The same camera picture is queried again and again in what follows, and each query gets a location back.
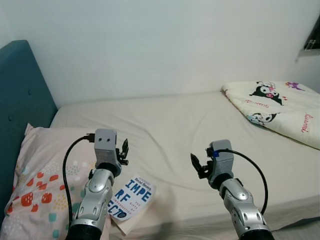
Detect pink pillow with coloured dots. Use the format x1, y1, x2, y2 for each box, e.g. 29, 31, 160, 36
0, 124, 113, 240

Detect teal upholstered headboard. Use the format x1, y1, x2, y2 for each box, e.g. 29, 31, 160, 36
0, 40, 58, 221

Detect white book with blue letters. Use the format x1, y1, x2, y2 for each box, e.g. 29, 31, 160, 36
106, 175, 157, 236

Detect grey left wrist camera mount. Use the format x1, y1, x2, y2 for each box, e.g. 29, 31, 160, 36
94, 129, 118, 166

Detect bed with beige sheet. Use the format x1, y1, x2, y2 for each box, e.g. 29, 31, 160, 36
47, 90, 320, 238

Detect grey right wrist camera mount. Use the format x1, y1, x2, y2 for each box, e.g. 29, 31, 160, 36
207, 140, 236, 183

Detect black window blind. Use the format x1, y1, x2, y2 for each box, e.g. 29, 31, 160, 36
302, 15, 320, 51

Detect cream cartoon print quilt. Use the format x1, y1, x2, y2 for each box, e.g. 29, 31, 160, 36
221, 81, 320, 151

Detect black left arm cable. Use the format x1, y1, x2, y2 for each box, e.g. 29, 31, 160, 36
62, 133, 97, 228

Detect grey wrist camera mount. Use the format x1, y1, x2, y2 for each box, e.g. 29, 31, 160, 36
94, 129, 118, 166
207, 140, 236, 183

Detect teal bed frame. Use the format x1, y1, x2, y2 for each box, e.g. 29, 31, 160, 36
272, 216, 320, 232

